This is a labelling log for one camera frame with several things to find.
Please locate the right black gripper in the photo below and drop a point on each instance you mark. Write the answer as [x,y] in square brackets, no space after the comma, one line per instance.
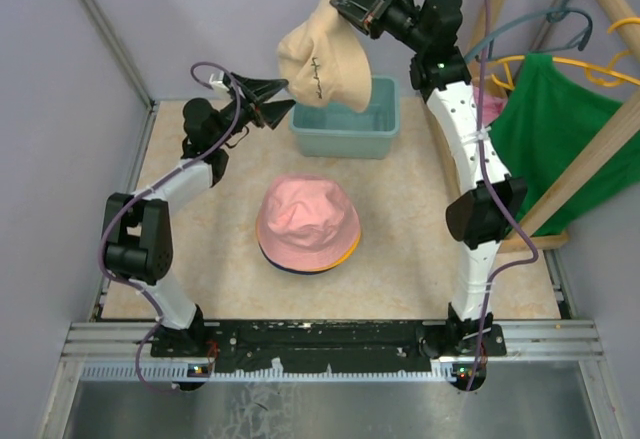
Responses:
[367,9]

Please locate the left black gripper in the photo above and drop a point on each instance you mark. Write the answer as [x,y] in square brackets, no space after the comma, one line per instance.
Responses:
[258,91]

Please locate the beige bucket hat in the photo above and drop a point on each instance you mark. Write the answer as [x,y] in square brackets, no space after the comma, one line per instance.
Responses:
[324,62]

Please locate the teal plastic bin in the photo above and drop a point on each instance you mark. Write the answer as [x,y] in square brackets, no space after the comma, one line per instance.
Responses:
[338,132]

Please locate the pink cloth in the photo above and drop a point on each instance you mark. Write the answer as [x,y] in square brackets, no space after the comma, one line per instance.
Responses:
[302,201]

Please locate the blue bucket hat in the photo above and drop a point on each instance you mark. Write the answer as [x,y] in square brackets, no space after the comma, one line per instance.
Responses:
[297,272]

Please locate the yellow bucket hat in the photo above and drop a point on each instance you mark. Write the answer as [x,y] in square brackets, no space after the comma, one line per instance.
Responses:
[307,251]

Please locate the wooden clothes rack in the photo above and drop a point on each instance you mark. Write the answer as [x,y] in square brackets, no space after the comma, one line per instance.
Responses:
[607,142]

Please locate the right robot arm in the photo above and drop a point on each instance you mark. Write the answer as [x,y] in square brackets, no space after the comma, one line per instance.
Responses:
[489,194]

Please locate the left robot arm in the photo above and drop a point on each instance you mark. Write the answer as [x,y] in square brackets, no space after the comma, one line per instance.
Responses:
[136,246]

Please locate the pink garment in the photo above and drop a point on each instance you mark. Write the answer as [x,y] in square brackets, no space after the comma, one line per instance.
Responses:
[493,107]

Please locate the grey-blue clothes hanger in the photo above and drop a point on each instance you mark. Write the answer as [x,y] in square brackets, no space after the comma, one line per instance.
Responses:
[551,16]

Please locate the green tank top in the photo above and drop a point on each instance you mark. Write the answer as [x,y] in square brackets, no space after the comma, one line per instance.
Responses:
[546,123]

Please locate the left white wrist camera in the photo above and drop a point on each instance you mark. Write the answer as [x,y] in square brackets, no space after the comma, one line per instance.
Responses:
[217,83]

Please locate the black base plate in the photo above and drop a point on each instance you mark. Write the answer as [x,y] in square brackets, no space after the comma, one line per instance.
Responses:
[316,346]

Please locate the white toothed cable strip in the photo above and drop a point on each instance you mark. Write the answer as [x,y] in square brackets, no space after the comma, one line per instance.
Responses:
[192,372]

